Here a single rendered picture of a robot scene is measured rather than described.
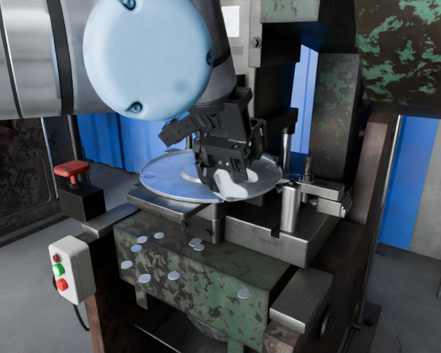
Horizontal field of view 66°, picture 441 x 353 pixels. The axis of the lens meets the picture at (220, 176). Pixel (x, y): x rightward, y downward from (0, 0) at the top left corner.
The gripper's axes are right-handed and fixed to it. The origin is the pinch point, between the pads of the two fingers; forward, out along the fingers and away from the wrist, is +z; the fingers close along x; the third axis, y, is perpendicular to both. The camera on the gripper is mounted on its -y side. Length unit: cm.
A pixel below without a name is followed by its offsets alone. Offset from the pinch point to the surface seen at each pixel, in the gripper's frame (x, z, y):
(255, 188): 5.6, 4.1, 2.1
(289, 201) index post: 6.0, 5.8, 8.2
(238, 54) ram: 21.8, -13.5, -6.0
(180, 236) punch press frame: -2.9, 15.2, -13.8
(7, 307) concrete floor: -31, 73, -107
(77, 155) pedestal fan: 26, 35, -94
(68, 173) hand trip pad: -3.5, 2.8, -40.4
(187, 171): 5.4, 3.3, -12.9
